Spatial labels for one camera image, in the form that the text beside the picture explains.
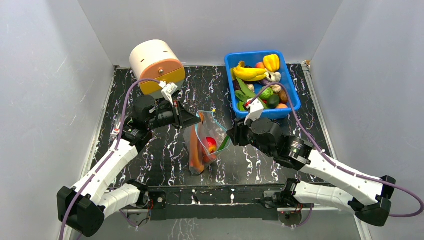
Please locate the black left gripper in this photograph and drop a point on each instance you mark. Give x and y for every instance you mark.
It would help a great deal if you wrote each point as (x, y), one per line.
(182, 118)

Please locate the red tomato toy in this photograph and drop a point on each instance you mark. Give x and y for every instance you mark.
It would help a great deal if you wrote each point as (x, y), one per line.
(211, 145)

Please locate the blue plastic bin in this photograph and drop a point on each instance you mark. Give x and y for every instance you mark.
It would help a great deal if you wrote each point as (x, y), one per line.
(251, 58)

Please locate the green leaf vegetable toy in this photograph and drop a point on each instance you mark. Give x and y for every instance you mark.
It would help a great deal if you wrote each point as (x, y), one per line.
(242, 94)

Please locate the green custard apple toy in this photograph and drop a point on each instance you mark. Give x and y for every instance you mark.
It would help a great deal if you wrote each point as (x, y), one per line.
(267, 92)

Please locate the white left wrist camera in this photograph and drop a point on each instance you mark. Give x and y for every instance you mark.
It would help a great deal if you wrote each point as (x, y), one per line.
(168, 89)

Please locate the clear zip top bag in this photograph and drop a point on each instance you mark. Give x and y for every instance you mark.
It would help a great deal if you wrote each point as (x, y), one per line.
(209, 127)

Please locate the white garlic bulb toy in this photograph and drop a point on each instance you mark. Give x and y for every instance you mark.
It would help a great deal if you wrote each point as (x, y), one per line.
(251, 87)
(276, 89)

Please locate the peach apple toy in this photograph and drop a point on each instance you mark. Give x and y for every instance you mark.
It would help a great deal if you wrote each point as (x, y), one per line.
(260, 65)

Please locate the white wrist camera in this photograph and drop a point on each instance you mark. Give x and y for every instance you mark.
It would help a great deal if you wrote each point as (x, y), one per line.
(168, 89)
(255, 109)

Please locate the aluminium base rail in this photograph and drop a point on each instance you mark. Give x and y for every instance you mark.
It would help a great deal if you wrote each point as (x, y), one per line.
(216, 202)

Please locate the yellow banana bunch toy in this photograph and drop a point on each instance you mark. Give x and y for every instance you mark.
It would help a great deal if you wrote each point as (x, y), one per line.
(249, 74)

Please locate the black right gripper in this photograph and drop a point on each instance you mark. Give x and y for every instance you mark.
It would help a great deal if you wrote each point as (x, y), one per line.
(236, 134)

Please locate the purple eggplant toy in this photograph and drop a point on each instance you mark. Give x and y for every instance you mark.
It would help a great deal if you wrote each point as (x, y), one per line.
(264, 82)

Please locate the green bean pod toy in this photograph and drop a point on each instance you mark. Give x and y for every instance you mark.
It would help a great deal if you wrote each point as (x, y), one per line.
(223, 144)

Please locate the white mushroom toy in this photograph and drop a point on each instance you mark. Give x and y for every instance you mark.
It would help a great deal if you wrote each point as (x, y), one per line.
(273, 77)

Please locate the marker pen pack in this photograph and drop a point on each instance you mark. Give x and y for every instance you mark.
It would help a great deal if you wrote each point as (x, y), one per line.
(115, 130)

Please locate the orange round fruit toy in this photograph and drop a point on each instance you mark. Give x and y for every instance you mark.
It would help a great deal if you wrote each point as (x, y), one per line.
(281, 106)

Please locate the yellow bell pepper toy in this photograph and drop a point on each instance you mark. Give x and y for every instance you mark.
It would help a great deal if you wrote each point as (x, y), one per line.
(271, 62)

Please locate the brown potato toy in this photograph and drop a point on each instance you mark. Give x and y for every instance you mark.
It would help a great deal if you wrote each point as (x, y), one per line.
(283, 97)

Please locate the round pastel drawer cabinet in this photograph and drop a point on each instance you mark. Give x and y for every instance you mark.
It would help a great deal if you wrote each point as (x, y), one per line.
(154, 59)

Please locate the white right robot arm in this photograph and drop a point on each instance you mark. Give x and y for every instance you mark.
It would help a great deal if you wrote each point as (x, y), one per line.
(367, 198)

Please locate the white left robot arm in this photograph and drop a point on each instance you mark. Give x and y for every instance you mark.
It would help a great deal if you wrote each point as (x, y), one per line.
(102, 175)

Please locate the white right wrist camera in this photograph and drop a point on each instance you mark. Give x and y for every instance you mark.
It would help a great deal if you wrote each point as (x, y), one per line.
(255, 109)

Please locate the dark green cucumber toy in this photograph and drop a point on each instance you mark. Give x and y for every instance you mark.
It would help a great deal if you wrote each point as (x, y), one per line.
(273, 101)

